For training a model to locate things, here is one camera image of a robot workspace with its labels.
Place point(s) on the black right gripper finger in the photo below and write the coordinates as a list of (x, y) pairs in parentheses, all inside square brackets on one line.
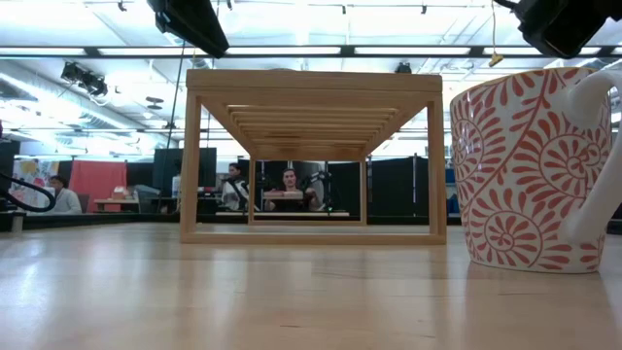
[(559, 24)]

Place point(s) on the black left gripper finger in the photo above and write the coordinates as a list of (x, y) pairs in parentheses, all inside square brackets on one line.
[(194, 24)]

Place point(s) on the white mug orange floral pattern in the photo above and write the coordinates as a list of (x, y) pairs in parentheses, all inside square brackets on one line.
[(510, 170)]

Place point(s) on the yellow hanging tag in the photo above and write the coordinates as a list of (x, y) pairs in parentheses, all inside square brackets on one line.
[(496, 59)]

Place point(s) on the black ceiling-hung device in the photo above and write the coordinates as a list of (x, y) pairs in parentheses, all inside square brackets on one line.
[(85, 79)]

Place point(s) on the wooden slatted rack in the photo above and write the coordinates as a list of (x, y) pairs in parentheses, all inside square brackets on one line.
[(311, 80)]

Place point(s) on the black partition panel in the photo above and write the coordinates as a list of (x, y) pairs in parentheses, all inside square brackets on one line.
[(160, 175), (389, 187)]

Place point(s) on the small black ceiling device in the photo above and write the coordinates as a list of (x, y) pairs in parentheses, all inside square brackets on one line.
[(403, 68)]

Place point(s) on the person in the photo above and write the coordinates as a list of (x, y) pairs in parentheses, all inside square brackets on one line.
[(290, 182), (233, 194), (65, 201)]

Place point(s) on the red fabric panel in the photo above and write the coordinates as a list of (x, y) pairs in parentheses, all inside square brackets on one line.
[(97, 180)]

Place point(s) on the distant wooden-top workbench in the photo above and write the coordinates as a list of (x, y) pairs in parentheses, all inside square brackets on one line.
[(282, 195)]

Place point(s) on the colourful poster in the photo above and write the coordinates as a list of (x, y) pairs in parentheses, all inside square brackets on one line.
[(34, 170)]

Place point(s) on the black aluminium table frame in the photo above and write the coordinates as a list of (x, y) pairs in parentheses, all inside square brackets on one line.
[(121, 221)]

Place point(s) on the grey metal post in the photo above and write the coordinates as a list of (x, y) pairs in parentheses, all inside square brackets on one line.
[(17, 221)]

